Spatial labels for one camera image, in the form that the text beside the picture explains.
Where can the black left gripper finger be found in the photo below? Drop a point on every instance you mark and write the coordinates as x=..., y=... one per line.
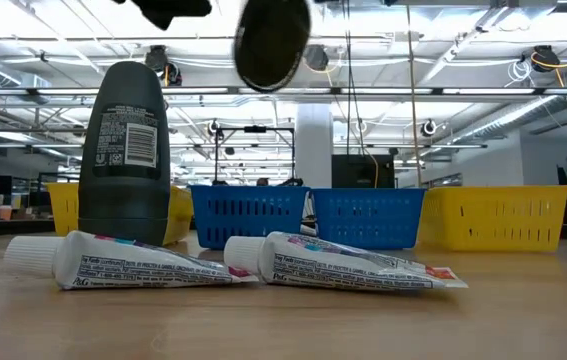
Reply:
x=173, y=7

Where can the bagged black round hairbrush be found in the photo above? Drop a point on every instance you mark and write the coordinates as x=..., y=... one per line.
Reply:
x=270, y=45

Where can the grey roll-on deodorant bottle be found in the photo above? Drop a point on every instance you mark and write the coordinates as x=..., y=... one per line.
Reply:
x=123, y=200

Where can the white travel toothpaste tube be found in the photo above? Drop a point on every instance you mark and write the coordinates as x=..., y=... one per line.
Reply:
x=138, y=265
x=309, y=220
x=343, y=265

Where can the person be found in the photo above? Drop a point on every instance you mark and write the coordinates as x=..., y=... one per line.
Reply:
x=262, y=182

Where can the blue plastic slotted basket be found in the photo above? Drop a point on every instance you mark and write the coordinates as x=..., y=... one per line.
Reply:
x=368, y=220
x=248, y=220

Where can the yellow plastic slotted basket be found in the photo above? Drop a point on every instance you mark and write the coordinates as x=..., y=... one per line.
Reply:
x=493, y=220
x=63, y=210

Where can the black cabinet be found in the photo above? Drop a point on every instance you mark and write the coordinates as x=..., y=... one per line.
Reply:
x=363, y=172

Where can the orange cup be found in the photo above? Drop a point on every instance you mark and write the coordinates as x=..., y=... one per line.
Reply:
x=5, y=212

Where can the black background frame rig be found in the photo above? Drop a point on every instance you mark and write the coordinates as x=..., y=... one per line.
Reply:
x=255, y=129

